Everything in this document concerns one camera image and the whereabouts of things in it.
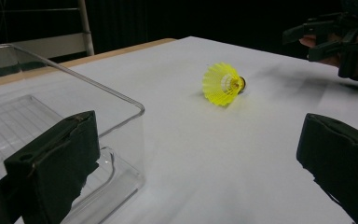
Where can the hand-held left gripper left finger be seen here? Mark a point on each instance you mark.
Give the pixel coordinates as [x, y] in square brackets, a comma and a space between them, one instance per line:
[56, 161]

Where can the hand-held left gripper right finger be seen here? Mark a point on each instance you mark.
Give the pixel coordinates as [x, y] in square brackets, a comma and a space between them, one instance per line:
[341, 161]

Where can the clear plastic container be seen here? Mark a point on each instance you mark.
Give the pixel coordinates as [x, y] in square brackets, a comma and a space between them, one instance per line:
[59, 124]

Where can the yellow shuttlecock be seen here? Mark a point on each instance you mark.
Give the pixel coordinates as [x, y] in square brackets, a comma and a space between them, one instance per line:
[222, 84]

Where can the metal stand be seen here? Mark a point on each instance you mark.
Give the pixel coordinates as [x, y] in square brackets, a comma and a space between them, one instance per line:
[71, 34]

